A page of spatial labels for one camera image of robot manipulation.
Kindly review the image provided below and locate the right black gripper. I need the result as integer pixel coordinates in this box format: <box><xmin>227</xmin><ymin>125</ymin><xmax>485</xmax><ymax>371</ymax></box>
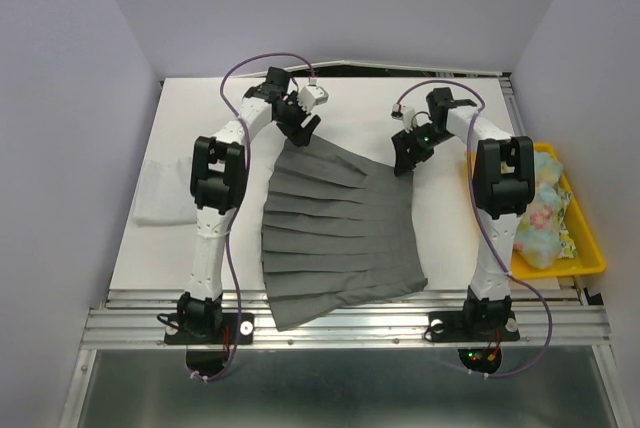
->
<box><xmin>391</xmin><ymin>123</ymin><xmax>453</xmax><ymax>175</ymax></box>

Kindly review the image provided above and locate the white folded cloth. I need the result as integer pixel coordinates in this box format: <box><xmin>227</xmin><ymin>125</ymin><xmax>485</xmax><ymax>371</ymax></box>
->
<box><xmin>132</xmin><ymin>157</ymin><xmax>196</xmax><ymax>227</ymax></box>

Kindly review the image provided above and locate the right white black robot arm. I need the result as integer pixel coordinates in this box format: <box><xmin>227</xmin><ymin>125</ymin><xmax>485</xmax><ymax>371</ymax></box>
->
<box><xmin>391</xmin><ymin>83</ymin><xmax>535</xmax><ymax>343</ymax></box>

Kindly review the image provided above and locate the yellow plastic tray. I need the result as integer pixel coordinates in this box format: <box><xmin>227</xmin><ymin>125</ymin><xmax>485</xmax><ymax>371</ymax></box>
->
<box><xmin>510</xmin><ymin>143</ymin><xmax>606</xmax><ymax>280</ymax></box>

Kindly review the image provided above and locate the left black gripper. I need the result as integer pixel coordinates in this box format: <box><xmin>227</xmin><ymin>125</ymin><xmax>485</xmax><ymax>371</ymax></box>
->
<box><xmin>275</xmin><ymin>90</ymin><xmax>321</xmax><ymax>146</ymax></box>

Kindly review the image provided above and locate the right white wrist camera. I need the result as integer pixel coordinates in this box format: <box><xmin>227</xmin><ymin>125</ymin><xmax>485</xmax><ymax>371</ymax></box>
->
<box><xmin>391</xmin><ymin>103</ymin><xmax>417</xmax><ymax>133</ymax></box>

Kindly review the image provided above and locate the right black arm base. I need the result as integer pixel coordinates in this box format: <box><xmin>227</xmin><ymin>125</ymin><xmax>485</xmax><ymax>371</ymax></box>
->
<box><xmin>422</xmin><ymin>310</ymin><xmax>520</xmax><ymax>375</ymax></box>

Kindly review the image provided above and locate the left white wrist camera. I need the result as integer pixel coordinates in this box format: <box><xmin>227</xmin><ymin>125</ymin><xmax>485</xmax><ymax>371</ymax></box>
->
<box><xmin>297</xmin><ymin>85</ymin><xmax>329</xmax><ymax>113</ymax></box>

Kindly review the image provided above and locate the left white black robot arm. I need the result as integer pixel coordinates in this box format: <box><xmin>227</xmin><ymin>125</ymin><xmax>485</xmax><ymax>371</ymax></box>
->
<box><xmin>176</xmin><ymin>67</ymin><xmax>329</xmax><ymax>342</ymax></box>

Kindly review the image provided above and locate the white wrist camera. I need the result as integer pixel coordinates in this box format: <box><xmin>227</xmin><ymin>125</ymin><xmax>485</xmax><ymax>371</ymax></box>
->
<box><xmin>391</xmin><ymin>103</ymin><xmax>417</xmax><ymax>133</ymax></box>
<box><xmin>297</xmin><ymin>85</ymin><xmax>329</xmax><ymax>113</ymax></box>

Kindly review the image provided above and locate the light blue floral skirt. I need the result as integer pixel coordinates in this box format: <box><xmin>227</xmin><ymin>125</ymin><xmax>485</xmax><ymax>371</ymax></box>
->
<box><xmin>514</xmin><ymin>150</ymin><xmax>566</xmax><ymax>270</ymax></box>

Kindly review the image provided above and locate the aluminium rail frame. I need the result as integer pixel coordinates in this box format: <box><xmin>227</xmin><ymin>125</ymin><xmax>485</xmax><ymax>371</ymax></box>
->
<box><xmin>59</xmin><ymin>72</ymin><xmax>626</xmax><ymax>428</ymax></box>

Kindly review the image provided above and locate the grey pleated skirt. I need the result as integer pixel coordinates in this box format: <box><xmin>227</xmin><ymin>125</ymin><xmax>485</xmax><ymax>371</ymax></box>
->
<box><xmin>261</xmin><ymin>137</ymin><xmax>428</xmax><ymax>332</ymax></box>

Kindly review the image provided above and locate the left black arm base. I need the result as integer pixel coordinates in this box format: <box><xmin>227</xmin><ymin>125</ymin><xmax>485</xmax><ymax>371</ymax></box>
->
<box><xmin>156</xmin><ymin>312</ymin><xmax>255</xmax><ymax>382</ymax></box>

